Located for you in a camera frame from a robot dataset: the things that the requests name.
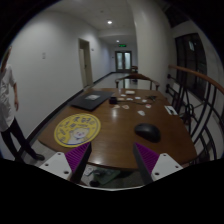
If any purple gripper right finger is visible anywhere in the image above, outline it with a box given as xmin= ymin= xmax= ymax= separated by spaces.
xmin=133 ymin=143 xmax=159 ymax=185

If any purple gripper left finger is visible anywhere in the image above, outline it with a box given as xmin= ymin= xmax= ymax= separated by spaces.
xmin=65 ymin=142 xmax=92 ymax=183

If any round yellow cartoon mouse pad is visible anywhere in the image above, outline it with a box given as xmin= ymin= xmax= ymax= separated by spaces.
xmin=54 ymin=113 xmax=101 ymax=148

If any black computer mouse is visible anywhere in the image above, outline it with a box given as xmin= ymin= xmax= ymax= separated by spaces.
xmin=134 ymin=123 xmax=161 ymax=143

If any white card on table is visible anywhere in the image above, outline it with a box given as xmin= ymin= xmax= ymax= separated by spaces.
xmin=138 ymin=111 xmax=145 ymax=116

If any white booklet at table edge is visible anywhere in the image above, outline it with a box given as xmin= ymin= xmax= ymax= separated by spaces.
xmin=164 ymin=106 xmax=178 ymax=115

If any dark grey laptop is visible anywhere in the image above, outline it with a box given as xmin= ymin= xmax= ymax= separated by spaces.
xmin=70 ymin=91 xmax=113 ymax=111

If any small black box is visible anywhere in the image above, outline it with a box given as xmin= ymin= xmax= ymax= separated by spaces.
xmin=109 ymin=97 xmax=117 ymax=104

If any wooden chair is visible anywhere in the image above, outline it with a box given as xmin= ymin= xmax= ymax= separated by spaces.
xmin=115 ymin=73 xmax=160 ymax=91

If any person in white shirt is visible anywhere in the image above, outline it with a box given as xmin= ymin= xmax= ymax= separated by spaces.
xmin=0 ymin=47 xmax=45 ymax=163

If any wooden stair handrail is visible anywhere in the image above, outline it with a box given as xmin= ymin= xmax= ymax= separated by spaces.
xmin=168 ymin=64 xmax=224 ymax=95

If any glass double door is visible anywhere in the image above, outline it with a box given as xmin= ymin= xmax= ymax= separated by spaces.
xmin=115 ymin=51 xmax=132 ymax=72

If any dark window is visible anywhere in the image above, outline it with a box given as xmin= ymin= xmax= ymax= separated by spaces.
xmin=175 ymin=33 xmax=207 ymax=99

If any green exit sign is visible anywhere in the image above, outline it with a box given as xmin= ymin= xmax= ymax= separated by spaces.
xmin=118 ymin=44 xmax=127 ymax=48

